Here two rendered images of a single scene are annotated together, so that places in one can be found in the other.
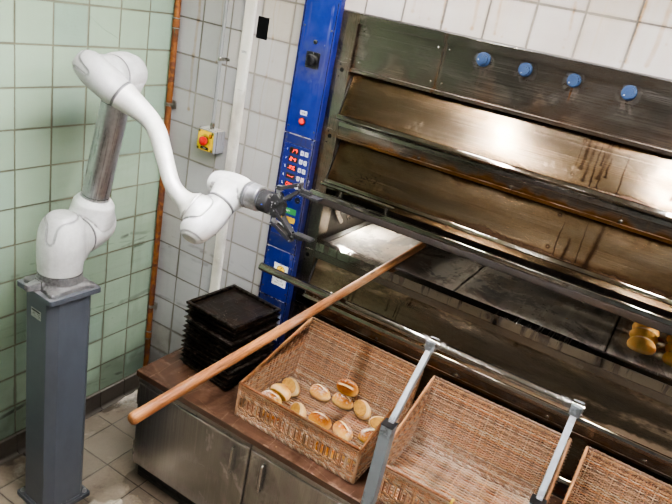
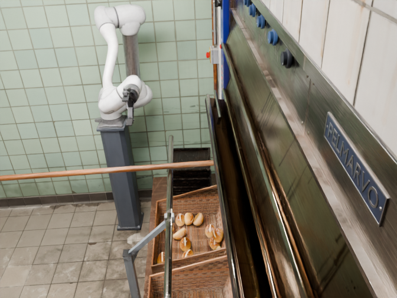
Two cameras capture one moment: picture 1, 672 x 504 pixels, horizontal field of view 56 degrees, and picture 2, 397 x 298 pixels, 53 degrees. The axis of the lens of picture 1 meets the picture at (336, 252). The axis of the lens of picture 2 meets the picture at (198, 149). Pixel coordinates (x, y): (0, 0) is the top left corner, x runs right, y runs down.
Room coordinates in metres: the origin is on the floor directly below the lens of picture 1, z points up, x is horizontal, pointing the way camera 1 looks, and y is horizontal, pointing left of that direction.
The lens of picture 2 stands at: (1.36, -1.64, 2.37)
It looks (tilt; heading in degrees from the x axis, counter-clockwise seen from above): 32 degrees down; 62
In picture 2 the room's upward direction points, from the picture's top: 3 degrees counter-clockwise
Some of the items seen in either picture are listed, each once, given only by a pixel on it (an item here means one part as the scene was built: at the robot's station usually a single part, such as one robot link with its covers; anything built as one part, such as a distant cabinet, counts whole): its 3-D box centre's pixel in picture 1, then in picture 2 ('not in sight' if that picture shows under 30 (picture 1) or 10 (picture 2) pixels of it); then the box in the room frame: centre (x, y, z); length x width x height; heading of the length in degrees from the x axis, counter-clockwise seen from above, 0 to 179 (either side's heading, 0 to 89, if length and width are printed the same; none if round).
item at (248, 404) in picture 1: (330, 391); (193, 229); (2.13, -0.09, 0.72); 0.56 x 0.49 x 0.28; 63
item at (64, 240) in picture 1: (62, 241); (110, 101); (2.04, 0.96, 1.17); 0.18 x 0.16 x 0.22; 176
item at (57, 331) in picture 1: (56, 396); (122, 176); (2.03, 0.96, 0.50); 0.21 x 0.21 x 1.00; 60
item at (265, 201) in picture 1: (273, 204); (130, 99); (1.96, 0.23, 1.49); 0.09 x 0.07 x 0.08; 64
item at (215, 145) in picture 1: (210, 139); (214, 54); (2.74, 0.64, 1.46); 0.10 x 0.07 x 0.10; 63
